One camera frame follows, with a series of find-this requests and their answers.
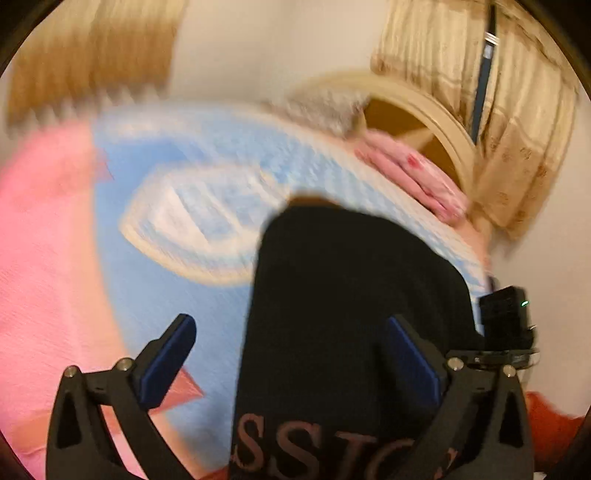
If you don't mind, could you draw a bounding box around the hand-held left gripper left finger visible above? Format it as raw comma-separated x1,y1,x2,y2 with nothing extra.
45,314,198,480

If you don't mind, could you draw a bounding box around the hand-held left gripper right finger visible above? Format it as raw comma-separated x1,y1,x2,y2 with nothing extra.
385,315,536,480

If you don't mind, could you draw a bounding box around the black garment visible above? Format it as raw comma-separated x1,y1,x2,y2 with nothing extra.
228,195,486,480

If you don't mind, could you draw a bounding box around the blue patterned bedsheet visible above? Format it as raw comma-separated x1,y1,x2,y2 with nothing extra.
90,104,491,474

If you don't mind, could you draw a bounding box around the red cloth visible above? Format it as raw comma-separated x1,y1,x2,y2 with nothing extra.
521,391,588,475

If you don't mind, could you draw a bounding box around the pink blanket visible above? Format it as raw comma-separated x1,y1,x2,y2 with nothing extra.
0,124,205,480

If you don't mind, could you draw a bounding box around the pink folded cloth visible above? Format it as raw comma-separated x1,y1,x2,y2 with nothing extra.
355,129,472,228

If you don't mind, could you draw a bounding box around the beige patterned curtain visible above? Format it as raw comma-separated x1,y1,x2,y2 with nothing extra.
7,0,189,126
369,0,581,240

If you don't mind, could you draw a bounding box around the beige wooden headboard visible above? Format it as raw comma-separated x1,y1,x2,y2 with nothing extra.
295,69,479,200

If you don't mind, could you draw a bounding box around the grey patterned pillow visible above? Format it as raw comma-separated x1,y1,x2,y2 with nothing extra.
262,87,371,140

